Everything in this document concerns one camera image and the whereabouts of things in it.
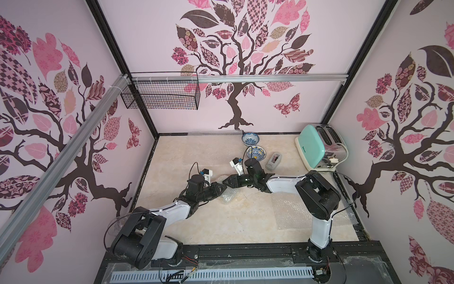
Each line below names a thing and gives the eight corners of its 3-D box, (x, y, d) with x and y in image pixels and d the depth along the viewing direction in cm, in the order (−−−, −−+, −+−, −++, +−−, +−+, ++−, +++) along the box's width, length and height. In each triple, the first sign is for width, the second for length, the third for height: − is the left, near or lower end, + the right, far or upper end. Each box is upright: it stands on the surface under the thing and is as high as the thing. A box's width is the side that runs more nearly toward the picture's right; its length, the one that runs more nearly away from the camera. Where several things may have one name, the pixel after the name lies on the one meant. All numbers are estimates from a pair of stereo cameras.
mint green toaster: (304, 173, 103) (315, 154, 89) (294, 142, 118) (303, 122, 105) (337, 173, 103) (353, 154, 89) (323, 142, 118) (335, 122, 105)
